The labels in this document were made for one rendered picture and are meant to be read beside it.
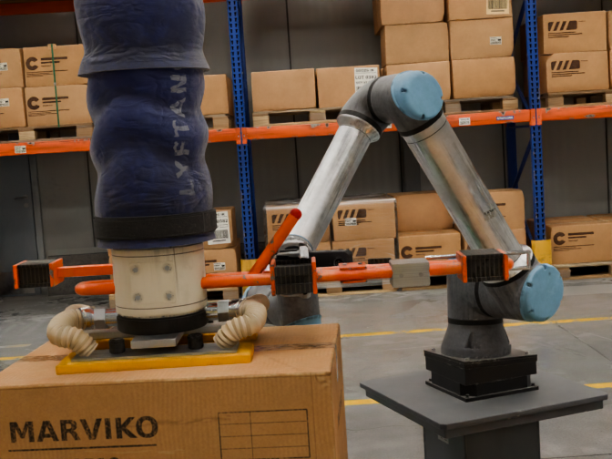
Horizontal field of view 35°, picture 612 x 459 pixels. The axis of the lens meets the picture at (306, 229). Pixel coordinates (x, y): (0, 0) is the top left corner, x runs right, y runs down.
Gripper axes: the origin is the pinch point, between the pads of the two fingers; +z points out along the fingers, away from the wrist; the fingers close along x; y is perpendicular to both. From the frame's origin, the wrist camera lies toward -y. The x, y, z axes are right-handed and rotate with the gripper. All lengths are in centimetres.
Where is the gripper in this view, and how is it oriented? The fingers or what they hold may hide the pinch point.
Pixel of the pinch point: (307, 274)
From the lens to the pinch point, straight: 179.6
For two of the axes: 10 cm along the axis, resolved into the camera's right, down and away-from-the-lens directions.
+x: -0.6, -9.9, -0.9
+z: 0.3, 0.9, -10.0
